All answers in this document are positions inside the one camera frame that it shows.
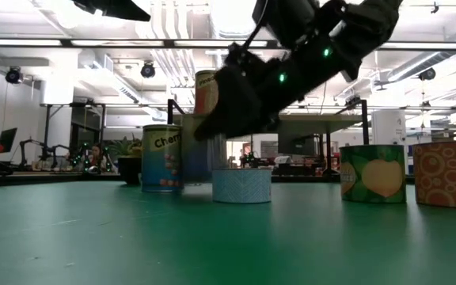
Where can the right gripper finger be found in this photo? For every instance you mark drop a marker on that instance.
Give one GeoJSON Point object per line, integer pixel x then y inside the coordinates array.
{"type": "Point", "coordinates": [238, 103]}

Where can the orange pineapple can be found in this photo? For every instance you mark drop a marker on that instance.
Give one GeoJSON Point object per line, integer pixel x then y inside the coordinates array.
{"type": "Point", "coordinates": [204, 95]}

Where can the tall blue-grey can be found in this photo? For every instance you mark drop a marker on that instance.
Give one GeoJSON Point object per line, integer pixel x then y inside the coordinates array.
{"type": "Point", "coordinates": [198, 158]}

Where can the short light blue chevron can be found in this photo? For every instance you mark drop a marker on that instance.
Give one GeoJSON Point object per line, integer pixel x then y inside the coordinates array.
{"type": "Point", "coordinates": [242, 186]}

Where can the blue cherries can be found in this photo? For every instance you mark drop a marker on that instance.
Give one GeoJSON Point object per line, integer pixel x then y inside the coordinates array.
{"type": "Point", "coordinates": [160, 166]}

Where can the green peach can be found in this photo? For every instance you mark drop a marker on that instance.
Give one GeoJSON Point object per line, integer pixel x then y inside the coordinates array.
{"type": "Point", "coordinates": [372, 176]}

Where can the orange circle pattern can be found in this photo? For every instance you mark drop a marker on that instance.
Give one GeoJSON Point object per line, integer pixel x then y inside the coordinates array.
{"type": "Point", "coordinates": [449, 174]}

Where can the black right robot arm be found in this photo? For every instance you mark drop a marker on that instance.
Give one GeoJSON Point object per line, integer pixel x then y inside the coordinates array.
{"type": "Point", "coordinates": [370, 23]}

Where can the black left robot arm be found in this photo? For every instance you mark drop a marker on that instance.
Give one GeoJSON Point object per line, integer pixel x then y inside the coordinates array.
{"type": "Point", "coordinates": [117, 8]}

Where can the black overhead light bar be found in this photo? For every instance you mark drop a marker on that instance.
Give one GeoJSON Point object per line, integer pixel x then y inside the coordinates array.
{"type": "Point", "coordinates": [168, 43]}

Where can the black ceiling spotlight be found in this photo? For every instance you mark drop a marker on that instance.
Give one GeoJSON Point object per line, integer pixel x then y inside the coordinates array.
{"type": "Point", "coordinates": [427, 74]}
{"type": "Point", "coordinates": [147, 70]}
{"type": "Point", "coordinates": [14, 75]}

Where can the white round column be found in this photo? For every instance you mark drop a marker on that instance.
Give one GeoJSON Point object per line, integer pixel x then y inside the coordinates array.
{"type": "Point", "coordinates": [388, 126]}

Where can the potted green plant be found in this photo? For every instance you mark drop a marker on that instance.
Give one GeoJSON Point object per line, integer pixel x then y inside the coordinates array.
{"type": "Point", "coordinates": [129, 168]}

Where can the person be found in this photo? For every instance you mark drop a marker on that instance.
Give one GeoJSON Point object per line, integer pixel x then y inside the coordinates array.
{"type": "Point", "coordinates": [96, 158]}

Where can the black background robot arms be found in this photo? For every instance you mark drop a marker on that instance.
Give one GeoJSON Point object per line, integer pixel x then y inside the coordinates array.
{"type": "Point", "coordinates": [46, 154]}

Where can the black background frame rig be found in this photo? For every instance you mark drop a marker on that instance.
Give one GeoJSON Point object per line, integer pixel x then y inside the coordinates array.
{"type": "Point", "coordinates": [102, 130]}

